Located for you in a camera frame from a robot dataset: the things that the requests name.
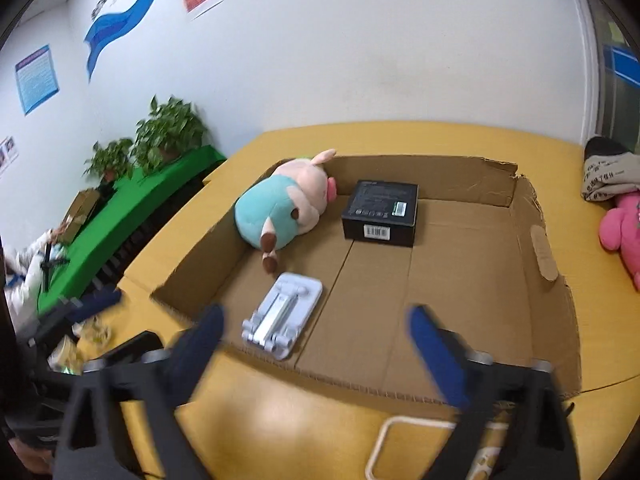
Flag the clear phone case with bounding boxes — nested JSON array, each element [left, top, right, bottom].
[[364, 416, 506, 479]]

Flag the white folding phone stand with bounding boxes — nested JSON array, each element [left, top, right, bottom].
[[241, 272, 323, 361]]

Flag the pink pig plush toy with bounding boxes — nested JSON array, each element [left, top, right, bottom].
[[234, 148, 337, 274]]

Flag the brown cardboard box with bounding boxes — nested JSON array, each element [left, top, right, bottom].
[[153, 155, 582, 418]]

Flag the black product box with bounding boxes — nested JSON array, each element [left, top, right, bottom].
[[342, 180, 419, 247]]

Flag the operator left hand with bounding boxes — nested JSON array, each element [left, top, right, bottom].
[[9, 438, 54, 476]]

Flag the small brown box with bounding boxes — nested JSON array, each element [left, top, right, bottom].
[[58, 188, 100, 245]]

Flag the green covered side table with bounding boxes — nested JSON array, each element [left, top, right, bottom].
[[37, 145, 226, 313]]

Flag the potted green plant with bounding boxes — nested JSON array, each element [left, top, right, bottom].
[[131, 96, 208, 174], [84, 138, 134, 182]]

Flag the pink strawberry plush toy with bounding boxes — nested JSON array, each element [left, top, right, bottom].
[[599, 192, 640, 290]]

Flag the grey folded cloth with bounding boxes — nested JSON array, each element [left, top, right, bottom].
[[580, 136, 640, 202]]

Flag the blue glass door banner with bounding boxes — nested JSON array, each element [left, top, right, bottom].
[[603, 46, 640, 88]]

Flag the blue wall poster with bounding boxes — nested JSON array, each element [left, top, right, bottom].
[[15, 44, 60, 115]]

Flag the blue wave wall decal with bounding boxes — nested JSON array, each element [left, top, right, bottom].
[[84, 0, 154, 79]]

